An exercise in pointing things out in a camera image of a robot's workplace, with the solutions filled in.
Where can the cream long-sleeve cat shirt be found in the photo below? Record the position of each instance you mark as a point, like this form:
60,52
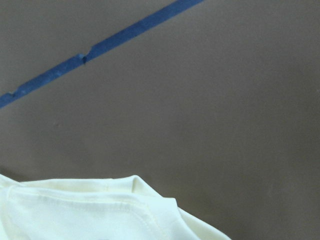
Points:
95,209

